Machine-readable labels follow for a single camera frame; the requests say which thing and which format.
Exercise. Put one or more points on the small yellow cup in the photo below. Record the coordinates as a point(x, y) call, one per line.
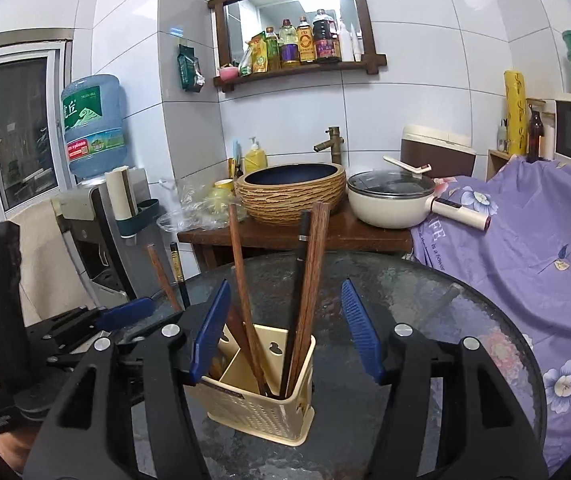
point(234, 167)

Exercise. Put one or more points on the white brown rice cooker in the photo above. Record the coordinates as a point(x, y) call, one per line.
point(435, 152)

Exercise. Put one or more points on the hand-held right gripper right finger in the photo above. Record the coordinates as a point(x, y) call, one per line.
point(363, 330)

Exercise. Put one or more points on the small pink bowl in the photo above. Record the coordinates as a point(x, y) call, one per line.
point(228, 72)

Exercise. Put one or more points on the small clear bottle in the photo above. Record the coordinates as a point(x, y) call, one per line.
point(502, 137)

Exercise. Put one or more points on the aluminium frame window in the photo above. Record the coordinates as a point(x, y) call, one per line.
point(20, 125)

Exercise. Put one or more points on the yellow roll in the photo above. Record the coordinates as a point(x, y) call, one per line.
point(515, 112)

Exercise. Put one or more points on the beige plastic utensil holder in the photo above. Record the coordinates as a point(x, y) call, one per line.
point(260, 400)

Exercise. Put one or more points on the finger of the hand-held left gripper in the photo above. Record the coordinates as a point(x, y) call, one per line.
point(125, 310)

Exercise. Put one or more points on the orange label bottle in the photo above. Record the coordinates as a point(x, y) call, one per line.
point(305, 40)

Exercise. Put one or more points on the brown wooden counter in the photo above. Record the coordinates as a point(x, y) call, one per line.
point(335, 237)

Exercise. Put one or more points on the small green white packet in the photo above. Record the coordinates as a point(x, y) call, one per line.
point(245, 62)

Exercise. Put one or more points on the clear plastic bag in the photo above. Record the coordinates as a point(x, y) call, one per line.
point(185, 205)

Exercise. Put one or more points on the blue water jug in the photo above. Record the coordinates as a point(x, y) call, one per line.
point(93, 125)

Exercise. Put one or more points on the purple floral sheet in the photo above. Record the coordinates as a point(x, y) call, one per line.
point(540, 260)

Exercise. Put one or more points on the yellow soap pump bottle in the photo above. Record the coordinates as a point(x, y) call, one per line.
point(254, 156)

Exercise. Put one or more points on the white bottle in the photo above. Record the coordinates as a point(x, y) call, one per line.
point(347, 42)

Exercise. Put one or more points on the grey water dispenser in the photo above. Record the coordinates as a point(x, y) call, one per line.
point(100, 240)

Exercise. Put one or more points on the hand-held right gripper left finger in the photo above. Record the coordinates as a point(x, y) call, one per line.
point(210, 330)

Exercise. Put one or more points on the brown glass bottle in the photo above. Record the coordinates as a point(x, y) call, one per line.
point(535, 132)

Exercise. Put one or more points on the small wooden box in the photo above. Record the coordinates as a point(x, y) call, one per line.
point(498, 162)

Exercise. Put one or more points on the person's left hand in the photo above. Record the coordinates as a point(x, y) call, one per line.
point(8, 452)

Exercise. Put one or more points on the woven pattern wash basin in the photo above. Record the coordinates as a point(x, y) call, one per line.
point(290, 197)

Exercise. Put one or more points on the white tube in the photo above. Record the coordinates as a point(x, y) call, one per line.
point(357, 42)

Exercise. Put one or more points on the yellow packet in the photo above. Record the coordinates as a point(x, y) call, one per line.
point(259, 55)

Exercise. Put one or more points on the dark soy sauce bottle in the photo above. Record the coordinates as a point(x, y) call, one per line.
point(326, 37)

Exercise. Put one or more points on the green hanging packet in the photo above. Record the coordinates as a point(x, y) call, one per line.
point(189, 72)

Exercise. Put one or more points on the black chopstick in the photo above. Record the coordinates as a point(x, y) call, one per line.
point(179, 275)
point(298, 285)

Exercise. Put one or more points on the white rice ladle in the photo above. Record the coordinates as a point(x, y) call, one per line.
point(408, 165)

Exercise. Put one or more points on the white electric pot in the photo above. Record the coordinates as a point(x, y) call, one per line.
point(390, 205)

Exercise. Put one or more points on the wooden framed mirror shelf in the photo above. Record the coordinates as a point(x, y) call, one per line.
point(290, 71)

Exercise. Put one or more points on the round glass table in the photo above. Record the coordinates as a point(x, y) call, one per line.
point(415, 310)

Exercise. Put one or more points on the teal wall holder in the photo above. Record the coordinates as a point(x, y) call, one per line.
point(140, 217)

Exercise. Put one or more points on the brown wooden chopstick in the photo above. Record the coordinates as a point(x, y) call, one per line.
point(313, 270)
point(163, 280)
point(243, 270)

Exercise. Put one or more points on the pale yellow cup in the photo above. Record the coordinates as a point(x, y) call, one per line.
point(223, 187)

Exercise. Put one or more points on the bronze faucet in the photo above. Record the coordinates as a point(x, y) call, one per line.
point(329, 141)

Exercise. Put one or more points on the purple label oil bottle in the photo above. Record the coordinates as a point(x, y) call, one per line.
point(289, 42)

